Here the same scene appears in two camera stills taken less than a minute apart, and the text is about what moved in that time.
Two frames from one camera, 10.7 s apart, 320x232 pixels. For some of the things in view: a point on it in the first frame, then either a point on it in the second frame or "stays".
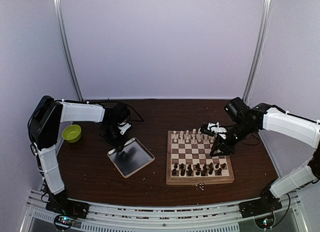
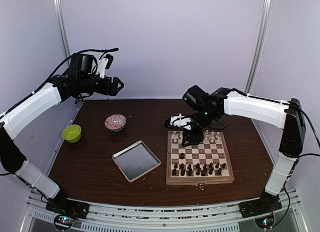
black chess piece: [205, 170] stays
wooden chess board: [189, 161] stays
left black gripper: [119, 144] → [113, 91]
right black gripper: [220, 144] → [195, 138]
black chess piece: [219, 172] stays
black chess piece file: [211, 170] stays
